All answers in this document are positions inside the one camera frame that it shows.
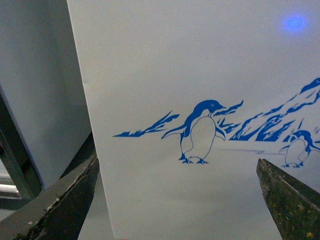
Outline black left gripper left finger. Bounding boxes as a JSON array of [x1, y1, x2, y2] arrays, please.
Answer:
[[0, 156, 100, 240]]

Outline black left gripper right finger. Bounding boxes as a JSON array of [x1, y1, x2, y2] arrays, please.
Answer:
[[256, 158, 320, 240]]

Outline grey cabinet on left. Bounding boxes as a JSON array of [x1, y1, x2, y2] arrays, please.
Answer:
[[0, 0, 91, 189]]

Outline white blue chest freezer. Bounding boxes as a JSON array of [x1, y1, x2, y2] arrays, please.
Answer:
[[67, 0, 320, 240]]

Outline dark metal frame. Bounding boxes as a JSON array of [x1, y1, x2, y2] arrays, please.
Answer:
[[0, 86, 92, 209]]

